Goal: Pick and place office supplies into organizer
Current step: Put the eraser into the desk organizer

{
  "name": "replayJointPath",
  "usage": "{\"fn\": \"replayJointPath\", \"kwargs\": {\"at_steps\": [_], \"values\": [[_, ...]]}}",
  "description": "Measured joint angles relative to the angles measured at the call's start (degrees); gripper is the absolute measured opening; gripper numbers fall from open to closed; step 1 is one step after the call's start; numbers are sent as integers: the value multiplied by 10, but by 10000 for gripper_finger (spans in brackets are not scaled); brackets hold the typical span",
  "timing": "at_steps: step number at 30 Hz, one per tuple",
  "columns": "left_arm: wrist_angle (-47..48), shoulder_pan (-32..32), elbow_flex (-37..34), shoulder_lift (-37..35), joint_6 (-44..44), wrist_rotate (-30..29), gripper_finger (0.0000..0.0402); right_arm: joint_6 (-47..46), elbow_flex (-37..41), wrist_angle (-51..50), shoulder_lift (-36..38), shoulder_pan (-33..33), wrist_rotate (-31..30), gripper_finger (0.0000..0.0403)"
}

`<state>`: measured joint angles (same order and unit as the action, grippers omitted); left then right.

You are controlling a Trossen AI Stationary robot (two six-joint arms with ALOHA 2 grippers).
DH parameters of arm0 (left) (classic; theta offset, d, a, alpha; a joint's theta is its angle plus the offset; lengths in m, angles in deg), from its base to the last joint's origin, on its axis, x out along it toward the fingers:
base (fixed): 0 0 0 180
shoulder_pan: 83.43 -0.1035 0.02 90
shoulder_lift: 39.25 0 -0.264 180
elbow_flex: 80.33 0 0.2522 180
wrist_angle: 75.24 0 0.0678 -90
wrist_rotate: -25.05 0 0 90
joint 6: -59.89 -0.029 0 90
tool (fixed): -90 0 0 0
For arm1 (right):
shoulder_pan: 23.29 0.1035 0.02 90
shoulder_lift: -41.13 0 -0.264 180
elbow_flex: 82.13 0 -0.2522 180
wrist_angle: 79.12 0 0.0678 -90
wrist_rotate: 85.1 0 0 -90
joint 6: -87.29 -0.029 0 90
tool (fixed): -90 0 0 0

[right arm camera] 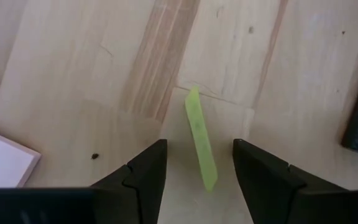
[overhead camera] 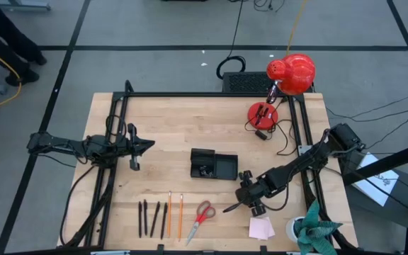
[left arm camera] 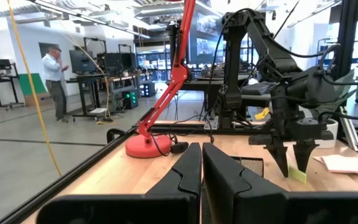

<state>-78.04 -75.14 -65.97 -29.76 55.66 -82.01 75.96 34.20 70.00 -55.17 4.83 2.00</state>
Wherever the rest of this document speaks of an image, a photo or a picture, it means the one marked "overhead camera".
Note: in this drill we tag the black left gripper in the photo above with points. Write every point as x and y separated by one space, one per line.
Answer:
134 147

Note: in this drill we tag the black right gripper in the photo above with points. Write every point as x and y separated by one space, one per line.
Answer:
251 193

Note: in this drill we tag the yellow pencil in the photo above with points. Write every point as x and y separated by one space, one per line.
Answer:
169 216
180 217

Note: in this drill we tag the black pen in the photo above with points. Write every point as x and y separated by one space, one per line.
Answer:
145 217
154 219
163 221
140 219

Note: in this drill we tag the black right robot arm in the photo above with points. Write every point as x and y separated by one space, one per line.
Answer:
296 164

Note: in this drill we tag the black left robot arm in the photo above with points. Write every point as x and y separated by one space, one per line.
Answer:
97 147

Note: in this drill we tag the black desk organizer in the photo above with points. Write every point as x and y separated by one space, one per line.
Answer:
225 166

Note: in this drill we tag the pink sticky notes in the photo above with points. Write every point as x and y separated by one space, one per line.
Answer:
259 228

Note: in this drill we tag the small black metal clips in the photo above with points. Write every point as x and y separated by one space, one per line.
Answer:
205 172

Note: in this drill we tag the green plant in white pot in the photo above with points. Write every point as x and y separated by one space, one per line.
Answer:
314 230

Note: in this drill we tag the black vented computer case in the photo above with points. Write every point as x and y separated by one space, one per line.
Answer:
246 82

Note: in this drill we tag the white paper sheet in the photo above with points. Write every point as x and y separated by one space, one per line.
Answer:
377 177

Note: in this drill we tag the red desk lamp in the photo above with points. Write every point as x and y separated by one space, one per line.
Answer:
292 72

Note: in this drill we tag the black diagonal beam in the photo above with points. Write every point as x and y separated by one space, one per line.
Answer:
384 163

